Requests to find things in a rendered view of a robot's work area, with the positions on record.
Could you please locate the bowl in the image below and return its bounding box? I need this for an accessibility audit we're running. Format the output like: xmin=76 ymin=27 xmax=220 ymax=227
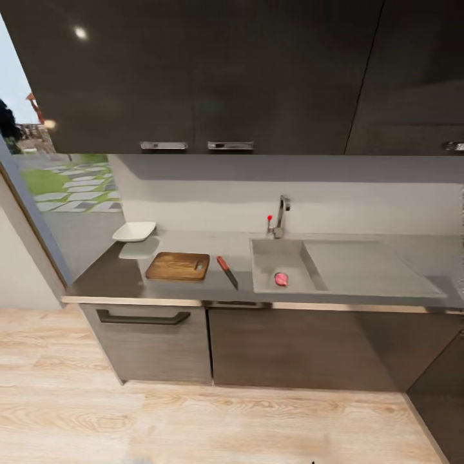
xmin=113 ymin=222 xmax=156 ymax=243

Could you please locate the parer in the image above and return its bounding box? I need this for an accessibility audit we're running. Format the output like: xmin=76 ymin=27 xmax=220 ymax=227
xmin=217 ymin=256 xmax=238 ymax=288

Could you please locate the vidalia onion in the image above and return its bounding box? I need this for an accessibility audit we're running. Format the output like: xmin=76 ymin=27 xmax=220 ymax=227
xmin=275 ymin=273 xmax=288 ymax=285

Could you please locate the cutting board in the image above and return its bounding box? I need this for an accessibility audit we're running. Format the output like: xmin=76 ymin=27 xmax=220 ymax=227
xmin=145 ymin=252 xmax=210 ymax=281

